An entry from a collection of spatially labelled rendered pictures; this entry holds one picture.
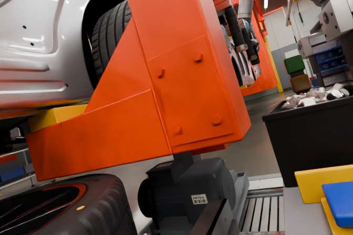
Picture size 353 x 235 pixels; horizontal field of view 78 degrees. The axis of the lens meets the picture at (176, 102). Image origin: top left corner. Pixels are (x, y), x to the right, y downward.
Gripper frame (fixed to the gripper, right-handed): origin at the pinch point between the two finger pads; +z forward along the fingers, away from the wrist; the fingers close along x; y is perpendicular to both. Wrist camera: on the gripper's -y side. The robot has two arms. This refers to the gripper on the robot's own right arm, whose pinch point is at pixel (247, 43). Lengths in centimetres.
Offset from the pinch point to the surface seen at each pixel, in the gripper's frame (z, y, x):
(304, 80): 52, -24, 13
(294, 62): 52, -19, 12
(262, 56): -350, 33, -5
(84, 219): 92, -33, -22
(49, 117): 69, -12, -56
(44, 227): 94, -32, -27
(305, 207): 83, -38, 6
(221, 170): 44, -45, -16
